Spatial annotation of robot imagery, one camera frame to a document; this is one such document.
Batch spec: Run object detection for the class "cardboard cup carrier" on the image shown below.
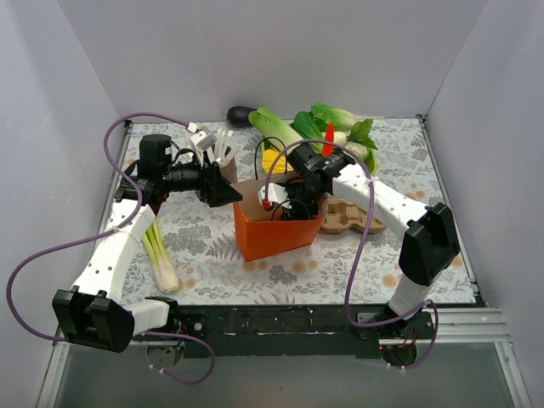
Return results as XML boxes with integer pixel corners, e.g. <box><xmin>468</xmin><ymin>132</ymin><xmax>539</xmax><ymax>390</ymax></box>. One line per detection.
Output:
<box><xmin>321</xmin><ymin>198</ymin><xmax>368</xmax><ymax>235</ymax></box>

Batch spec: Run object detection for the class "orange paper bag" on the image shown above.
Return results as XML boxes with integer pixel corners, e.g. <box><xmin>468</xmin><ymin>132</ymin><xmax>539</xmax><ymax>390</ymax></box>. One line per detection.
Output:
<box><xmin>233</xmin><ymin>178</ymin><xmax>327</xmax><ymax>262</ymax></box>

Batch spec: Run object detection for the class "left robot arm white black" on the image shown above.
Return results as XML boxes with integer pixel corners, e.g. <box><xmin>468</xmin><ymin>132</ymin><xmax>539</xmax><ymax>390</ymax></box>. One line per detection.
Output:
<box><xmin>52</xmin><ymin>130</ymin><xmax>242</xmax><ymax>353</ymax></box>

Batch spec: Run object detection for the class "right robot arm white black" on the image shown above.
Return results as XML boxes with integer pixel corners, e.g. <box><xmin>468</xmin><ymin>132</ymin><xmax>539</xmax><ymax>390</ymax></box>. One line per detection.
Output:
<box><xmin>282</xmin><ymin>140</ymin><xmax>461</xmax><ymax>338</ymax></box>

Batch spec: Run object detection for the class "grey straw holder cup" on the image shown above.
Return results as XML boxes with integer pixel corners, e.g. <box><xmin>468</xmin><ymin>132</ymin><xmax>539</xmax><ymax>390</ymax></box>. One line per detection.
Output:
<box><xmin>220</xmin><ymin>159</ymin><xmax>238</xmax><ymax>184</ymax></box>

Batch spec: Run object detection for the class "floral tablecloth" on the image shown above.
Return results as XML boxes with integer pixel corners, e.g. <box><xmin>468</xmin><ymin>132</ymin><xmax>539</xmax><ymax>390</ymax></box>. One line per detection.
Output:
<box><xmin>109</xmin><ymin>118</ymin><xmax>476</xmax><ymax>305</ymax></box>

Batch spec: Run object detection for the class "orange carrot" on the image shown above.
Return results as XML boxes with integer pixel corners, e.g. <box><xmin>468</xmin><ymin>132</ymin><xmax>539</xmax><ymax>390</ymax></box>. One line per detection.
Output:
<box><xmin>321</xmin><ymin>123</ymin><xmax>334</xmax><ymax>157</ymax></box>

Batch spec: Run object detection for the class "yellow cabbage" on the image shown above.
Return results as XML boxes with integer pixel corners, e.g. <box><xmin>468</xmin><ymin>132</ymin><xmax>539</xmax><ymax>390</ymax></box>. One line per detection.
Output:
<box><xmin>261</xmin><ymin>148</ymin><xmax>290</xmax><ymax>176</ymax></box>

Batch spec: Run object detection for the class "white radish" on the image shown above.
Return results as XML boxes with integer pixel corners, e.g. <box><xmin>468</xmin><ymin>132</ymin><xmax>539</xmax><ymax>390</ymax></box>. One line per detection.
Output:
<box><xmin>333</xmin><ymin>131</ymin><xmax>349</xmax><ymax>146</ymax></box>

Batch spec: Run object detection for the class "bok choy dark green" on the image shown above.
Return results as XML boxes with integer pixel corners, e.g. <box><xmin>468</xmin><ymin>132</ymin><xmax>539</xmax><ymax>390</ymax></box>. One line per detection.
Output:
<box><xmin>290</xmin><ymin>111</ymin><xmax>324</xmax><ymax>140</ymax></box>

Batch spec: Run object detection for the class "dark purple eggplant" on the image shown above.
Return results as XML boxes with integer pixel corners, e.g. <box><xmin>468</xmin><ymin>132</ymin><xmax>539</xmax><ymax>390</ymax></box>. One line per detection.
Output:
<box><xmin>226</xmin><ymin>105</ymin><xmax>256</xmax><ymax>128</ymax></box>

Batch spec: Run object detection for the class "pale green round cabbage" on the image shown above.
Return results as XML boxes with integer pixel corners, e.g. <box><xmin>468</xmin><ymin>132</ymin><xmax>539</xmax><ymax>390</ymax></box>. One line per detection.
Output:
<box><xmin>345</xmin><ymin>142</ymin><xmax>371</xmax><ymax>166</ymax></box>

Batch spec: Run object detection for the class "green plastic basket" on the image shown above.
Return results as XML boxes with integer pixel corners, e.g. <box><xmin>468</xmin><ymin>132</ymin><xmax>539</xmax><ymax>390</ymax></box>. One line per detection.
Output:
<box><xmin>364</xmin><ymin>149</ymin><xmax>378</xmax><ymax>175</ymax></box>

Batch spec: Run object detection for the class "napa cabbage long green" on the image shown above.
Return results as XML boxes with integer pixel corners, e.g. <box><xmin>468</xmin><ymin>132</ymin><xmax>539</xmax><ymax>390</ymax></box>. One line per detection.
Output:
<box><xmin>248</xmin><ymin>107</ymin><xmax>303</xmax><ymax>150</ymax></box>

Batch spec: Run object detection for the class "leafy green herb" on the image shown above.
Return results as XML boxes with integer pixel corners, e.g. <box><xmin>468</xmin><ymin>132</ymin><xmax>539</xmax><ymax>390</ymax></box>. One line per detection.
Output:
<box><xmin>348</xmin><ymin>118</ymin><xmax>377</xmax><ymax>150</ymax></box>

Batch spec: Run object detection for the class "green celery stalk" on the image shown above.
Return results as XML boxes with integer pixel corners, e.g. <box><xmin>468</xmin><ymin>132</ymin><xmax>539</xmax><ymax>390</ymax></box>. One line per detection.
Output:
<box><xmin>142</xmin><ymin>219</ymin><xmax>179</xmax><ymax>294</ymax></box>

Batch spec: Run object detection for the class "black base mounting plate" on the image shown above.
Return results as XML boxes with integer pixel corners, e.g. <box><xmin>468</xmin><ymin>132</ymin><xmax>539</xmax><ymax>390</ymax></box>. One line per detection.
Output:
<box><xmin>131</xmin><ymin>303</ymin><xmax>438</xmax><ymax>360</ymax></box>

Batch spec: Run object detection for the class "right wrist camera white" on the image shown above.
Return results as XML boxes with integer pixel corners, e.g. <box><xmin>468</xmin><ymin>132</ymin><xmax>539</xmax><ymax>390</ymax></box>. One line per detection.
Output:
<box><xmin>258</xmin><ymin>183</ymin><xmax>288</xmax><ymax>211</ymax></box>

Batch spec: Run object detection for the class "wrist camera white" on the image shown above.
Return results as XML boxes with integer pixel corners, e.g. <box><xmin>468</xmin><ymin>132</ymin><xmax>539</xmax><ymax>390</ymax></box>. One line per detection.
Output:
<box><xmin>190</xmin><ymin>128</ymin><xmax>217</xmax><ymax>164</ymax></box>
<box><xmin>258</xmin><ymin>183</ymin><xmax>288</xmax><ymax>211</ymax></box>

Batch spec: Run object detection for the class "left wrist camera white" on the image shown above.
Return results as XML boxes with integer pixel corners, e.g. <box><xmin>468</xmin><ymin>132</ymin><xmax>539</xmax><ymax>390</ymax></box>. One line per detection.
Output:
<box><xmin>190</xmin><ymin>128</ymin><xmax>217</xmax><ymax>164</ymax></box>

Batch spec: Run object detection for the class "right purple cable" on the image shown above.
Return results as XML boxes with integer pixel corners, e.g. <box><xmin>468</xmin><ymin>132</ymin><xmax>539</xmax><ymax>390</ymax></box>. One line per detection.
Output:
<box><xmin>263</xmin><ymin>139</ymin><xmax>439</xmax><ymax>371</ymax></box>

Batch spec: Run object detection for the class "purple cable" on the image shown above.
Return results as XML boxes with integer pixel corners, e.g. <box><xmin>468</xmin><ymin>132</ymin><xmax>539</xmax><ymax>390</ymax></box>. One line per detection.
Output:
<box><xmin>263</xmin><ymin>139</ymin><xmax>439</xmax><ymax>371</ymax></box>
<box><xmin>6</xmin><ymin>112</ymin><xmax>216</xmax><ymax>385</ymax></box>

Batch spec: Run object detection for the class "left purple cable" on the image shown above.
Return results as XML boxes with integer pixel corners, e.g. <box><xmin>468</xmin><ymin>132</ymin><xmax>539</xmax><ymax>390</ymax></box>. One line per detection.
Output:
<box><xmin>6</xmin><ymin>112</ymin><xmax>216</xmax><ymax>385</ymax></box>

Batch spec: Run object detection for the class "aluminium frame rail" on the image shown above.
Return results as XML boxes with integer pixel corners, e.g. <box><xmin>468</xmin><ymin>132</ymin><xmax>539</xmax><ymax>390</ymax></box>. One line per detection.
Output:
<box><xmin>59</xmin><ymin>303</ymin><xmax>507</xmax><ymax>349</ymax></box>

